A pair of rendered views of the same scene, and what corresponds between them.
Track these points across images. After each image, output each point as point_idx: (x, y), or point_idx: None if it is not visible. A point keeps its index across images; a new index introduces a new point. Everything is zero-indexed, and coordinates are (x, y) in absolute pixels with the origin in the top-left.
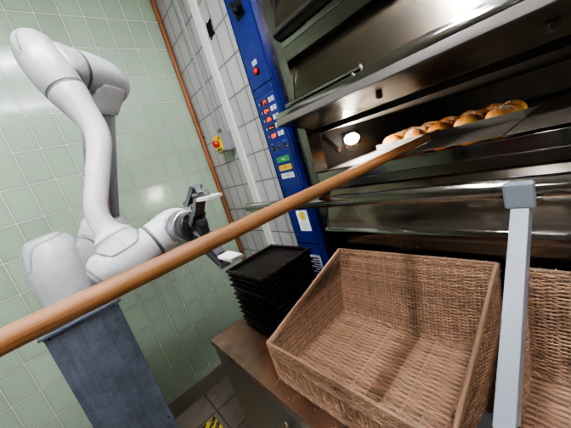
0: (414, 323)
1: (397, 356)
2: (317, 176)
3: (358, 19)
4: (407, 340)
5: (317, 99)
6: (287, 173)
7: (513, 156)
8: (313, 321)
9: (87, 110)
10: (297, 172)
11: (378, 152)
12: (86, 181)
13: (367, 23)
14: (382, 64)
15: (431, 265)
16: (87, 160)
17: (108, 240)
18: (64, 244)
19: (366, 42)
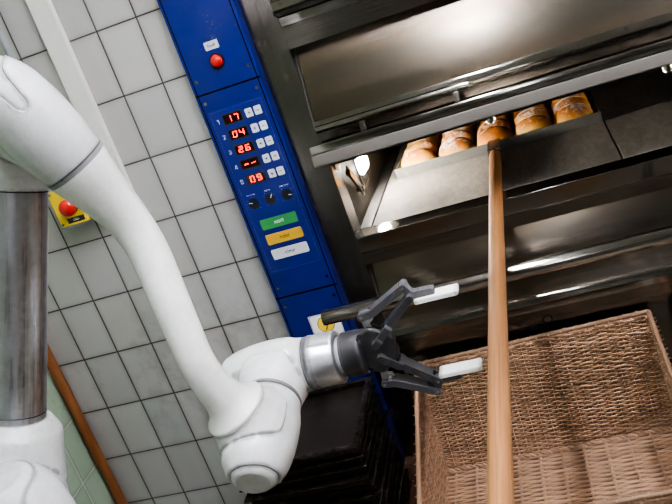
0: (560, 439)
1: (575, 481)
2: (356, 242)
3: (429, 8)
4: (571, 459)
5: (407, 127)
6: (290, 247)
7: (644, 183)
8: (436, 494)
9: (134, 195)
10: (317, 242)
11: (412, 182)
12: (180, 320)
13: (445, 16)
14: (516, 91)
15: (574, 339)
16: (165, 283)
17: (263, 407)
18: (54, 477)
19: (450, 43)
